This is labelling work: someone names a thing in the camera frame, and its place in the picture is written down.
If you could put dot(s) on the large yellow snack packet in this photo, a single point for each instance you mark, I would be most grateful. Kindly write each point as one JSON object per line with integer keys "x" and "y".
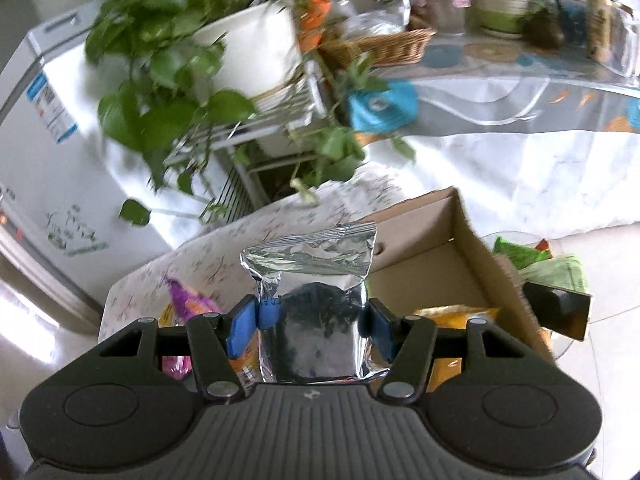
{"x": 450, "y": 317}

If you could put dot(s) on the pale green plastic bag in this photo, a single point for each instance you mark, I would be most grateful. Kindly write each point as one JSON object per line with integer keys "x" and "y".
{"x": 555, "y": 270}

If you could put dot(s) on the wicker basket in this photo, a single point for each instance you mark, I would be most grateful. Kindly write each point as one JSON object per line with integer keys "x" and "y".
{"x": 390, "y": 47}

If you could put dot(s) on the yellow drink carton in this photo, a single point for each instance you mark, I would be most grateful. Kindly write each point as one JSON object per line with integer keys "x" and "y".
{"x": 598, "y": 20}

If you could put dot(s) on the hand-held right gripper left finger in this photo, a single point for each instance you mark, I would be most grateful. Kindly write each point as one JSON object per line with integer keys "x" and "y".
{"x": 242, "y": 327}

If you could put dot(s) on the silver foil snack packet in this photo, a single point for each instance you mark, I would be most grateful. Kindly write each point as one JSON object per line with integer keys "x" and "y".
{"x": 310, "y": 270}

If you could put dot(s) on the orange plastic object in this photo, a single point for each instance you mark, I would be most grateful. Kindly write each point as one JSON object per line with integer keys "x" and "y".
{"x": 315, "y": 20}

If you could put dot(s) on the white freezer with green print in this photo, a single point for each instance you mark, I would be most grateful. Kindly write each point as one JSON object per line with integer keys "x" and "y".
{"x": 45, "y": 170}

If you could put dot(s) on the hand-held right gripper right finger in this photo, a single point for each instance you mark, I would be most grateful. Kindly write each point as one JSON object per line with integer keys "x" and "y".
{"x": 382, "y": 330}

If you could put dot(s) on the glass jar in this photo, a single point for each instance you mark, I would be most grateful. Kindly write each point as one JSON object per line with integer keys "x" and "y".
{"x": 447, "y": 12}

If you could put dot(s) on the clear plastic bag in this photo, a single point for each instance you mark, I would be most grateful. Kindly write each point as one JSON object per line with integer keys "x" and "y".
{"x": 625, "y": 45}

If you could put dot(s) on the white metal plant stand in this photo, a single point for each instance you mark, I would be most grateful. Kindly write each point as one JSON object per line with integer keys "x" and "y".
{"x": 265, "y": 120}

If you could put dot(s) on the black smartphone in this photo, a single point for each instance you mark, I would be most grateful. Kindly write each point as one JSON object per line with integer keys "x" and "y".
{"x": 555, "y": 310}

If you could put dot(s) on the crinkled bag in basket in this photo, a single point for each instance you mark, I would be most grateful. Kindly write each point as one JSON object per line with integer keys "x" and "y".
{"x": 380, "y": 15}

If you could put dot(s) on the glass bowl with fruit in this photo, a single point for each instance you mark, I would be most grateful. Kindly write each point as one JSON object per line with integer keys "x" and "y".
{"x": 575, "y": 350}

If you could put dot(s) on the brown teapot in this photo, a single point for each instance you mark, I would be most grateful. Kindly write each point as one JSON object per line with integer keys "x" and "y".
{"x": 544, "y": 30}

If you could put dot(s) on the dark green snack packet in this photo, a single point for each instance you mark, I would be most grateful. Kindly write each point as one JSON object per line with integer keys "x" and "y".
{"x": 515, "y": 255}

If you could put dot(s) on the white planter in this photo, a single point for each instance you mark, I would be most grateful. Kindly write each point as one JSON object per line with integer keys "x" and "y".
{"x": 250, "y": 55}

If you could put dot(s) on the green trailing pothos plant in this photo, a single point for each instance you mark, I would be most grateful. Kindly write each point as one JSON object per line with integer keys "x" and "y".
{"x": 150, "y": 60}

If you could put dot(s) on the brown cardboard box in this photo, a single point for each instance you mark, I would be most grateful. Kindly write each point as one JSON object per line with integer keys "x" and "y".
{"x": 425, "y": 240}

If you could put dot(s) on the purple snack packet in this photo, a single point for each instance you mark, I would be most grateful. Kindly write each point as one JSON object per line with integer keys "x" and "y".
{"x": 192, "y": 300}

